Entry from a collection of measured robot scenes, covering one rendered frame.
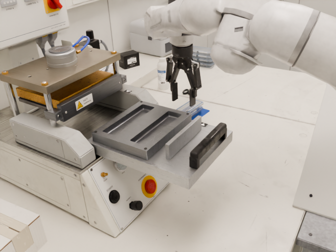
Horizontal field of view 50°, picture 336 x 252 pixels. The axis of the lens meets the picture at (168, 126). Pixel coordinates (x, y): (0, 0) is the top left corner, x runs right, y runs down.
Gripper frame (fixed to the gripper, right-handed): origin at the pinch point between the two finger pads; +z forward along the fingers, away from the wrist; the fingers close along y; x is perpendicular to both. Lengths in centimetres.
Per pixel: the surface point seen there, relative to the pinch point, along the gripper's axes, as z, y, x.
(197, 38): 25, -81, 130
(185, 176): -13, 38, -52
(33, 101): -19, -8, -55
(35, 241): 6, 9, -74
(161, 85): 7.5, -24.6, 16.3
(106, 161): -7, 14, -53
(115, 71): -21.3, -0.1, -32.7
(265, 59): 57, -52, 197
